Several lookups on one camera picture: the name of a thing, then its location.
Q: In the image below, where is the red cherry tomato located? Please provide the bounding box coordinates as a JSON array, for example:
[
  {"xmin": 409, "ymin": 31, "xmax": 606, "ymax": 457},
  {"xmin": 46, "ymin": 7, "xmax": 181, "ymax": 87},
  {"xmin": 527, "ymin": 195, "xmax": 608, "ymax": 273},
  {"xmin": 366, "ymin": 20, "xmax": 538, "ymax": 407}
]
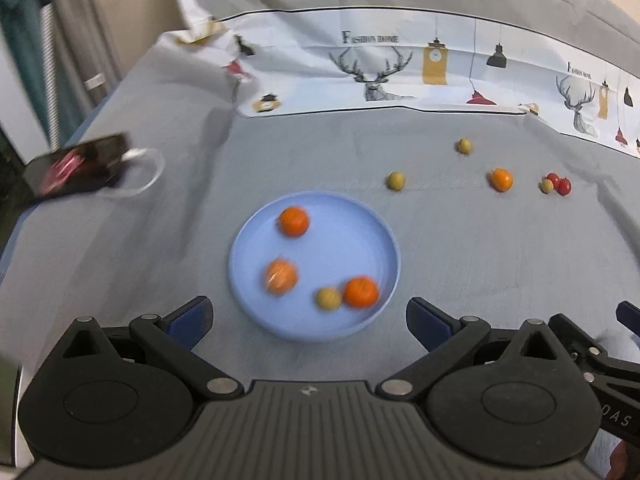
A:
[
  {"xmin": 547, "ymin": 172, "xmax": 560, "ymax": 186},
  {"xmin": 555, "ymin": 178, "xmax": 573, "ymax": 196}
]

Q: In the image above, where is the plastic-wrapped orange tangerine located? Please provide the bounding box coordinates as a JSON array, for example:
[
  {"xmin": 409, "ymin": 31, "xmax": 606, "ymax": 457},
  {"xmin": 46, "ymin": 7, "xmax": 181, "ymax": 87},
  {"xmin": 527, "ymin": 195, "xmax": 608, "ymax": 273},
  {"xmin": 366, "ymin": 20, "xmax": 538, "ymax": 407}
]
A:
[{"xmin": 264, "ymin": 258, "xmax": 298, "ymax": 296}]

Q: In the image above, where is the yellow-green longan fruit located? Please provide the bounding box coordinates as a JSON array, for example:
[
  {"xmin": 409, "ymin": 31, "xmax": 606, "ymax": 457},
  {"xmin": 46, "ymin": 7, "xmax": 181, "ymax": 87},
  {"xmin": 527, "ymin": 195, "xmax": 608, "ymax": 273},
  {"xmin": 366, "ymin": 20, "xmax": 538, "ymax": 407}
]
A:
[{"xmin": 314, "ymin": 287, "xmax": 342, "ymax": 311}]

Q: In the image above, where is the grey bed sheet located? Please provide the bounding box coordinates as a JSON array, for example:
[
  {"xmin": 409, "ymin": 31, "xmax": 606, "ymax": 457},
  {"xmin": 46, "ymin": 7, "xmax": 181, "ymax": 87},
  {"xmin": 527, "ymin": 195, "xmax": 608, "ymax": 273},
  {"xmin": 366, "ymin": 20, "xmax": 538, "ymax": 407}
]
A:
[{"xmin": 0, "ymin": 0, "xmax": 640, "ymax": 480}]

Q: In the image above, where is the blue plastic plate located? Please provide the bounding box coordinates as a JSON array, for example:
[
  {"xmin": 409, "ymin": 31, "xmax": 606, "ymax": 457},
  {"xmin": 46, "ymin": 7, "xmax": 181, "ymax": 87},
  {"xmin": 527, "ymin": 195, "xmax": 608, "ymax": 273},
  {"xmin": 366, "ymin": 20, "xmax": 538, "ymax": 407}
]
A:
[{"xmin": 228, "ymin": 191, "xmax": 401, "ymax": 342}]

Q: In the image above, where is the black smartphone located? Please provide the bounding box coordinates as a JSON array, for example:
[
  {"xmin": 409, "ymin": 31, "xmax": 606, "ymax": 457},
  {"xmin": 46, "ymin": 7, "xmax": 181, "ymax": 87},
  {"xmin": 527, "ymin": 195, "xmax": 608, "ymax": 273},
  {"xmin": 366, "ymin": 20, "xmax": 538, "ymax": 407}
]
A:
[{"xmin": 21, "ymin": 133, "xmax": 130, "ymax": 205}]

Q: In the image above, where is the deer print white cloth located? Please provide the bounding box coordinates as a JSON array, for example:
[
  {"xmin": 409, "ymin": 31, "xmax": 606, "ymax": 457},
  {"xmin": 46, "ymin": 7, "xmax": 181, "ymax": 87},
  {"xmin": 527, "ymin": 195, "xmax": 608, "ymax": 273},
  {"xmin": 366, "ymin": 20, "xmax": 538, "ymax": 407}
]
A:
[{"xmin": 164, "ymin": 6, "xmax": 639, "ymax": 156}]

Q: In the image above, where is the grey curtain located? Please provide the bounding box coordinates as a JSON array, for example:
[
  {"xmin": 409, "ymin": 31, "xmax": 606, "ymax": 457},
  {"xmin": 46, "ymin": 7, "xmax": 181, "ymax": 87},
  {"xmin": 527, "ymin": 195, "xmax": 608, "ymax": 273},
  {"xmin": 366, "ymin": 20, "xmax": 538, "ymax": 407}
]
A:
[{"xmin": 40, "ymin": 0, "xmax": 122, "ymax": 114}]

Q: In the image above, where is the white charging cable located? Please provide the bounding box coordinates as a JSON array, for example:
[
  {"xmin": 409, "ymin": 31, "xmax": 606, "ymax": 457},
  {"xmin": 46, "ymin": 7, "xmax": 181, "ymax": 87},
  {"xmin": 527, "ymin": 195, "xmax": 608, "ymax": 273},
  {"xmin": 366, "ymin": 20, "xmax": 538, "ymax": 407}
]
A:
[{"xmin": 102, "ymin": 146, "xmax": 166, "ymax": 198}]

